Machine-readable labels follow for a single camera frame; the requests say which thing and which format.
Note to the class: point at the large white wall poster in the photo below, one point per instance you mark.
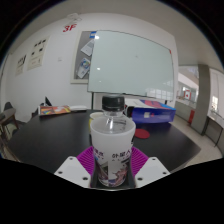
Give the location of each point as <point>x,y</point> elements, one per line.
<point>37,53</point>

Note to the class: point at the blue cardboard box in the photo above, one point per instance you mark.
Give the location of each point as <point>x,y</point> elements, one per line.
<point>153,115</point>

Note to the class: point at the red cabinet in hallway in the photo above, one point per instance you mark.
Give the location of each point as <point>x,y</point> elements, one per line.
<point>191,117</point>

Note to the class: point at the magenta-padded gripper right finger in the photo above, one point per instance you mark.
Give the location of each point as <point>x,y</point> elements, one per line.
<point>139,161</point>

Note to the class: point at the clear bottle with printed label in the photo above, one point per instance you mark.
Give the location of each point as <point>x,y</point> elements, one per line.
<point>112,146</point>

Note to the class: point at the small white wall poster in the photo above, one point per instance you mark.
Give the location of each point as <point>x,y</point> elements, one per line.
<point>21,65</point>

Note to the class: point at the wall notice board with papers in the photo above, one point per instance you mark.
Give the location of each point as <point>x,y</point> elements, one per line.
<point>81,63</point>

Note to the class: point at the whiteboard on stand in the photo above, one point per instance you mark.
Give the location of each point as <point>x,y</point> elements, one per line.
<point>133,63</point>

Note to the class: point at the white flat case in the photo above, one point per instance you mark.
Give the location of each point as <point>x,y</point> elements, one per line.
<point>78,108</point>

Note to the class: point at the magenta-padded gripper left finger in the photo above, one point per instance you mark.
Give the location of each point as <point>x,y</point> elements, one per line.
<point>85,161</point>

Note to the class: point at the colourful flat book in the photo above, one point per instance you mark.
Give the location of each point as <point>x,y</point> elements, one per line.
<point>55,110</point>

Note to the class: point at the red and white wall sign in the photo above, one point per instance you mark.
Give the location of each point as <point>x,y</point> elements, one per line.
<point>187,95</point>

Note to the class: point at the wooden chair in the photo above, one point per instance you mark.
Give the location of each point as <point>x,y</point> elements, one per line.
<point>6,123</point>

